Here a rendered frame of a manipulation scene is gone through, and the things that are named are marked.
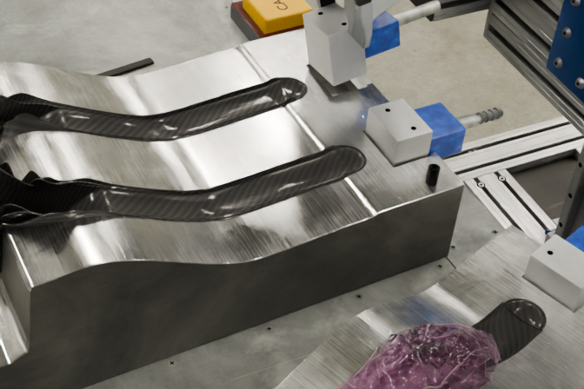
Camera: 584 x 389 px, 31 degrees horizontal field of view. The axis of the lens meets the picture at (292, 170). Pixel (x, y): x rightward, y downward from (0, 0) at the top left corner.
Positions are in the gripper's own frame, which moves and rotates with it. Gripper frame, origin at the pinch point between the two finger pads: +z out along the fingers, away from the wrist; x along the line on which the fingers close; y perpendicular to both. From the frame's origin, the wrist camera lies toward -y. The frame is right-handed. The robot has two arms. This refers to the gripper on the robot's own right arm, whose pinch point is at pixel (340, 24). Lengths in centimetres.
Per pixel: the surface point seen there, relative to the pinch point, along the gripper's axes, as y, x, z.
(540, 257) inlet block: 2.7, -26.2, 10.4
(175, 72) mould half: -14.3, 7.2, 3.2
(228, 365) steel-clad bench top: -22.6, -19.0, 14.2
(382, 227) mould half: -6.5, -17.1, 9.0
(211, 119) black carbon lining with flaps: -13.9, 0.1, 4.7
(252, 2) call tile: 0.4, 22.5, 7.9
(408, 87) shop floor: 66, 103, 91
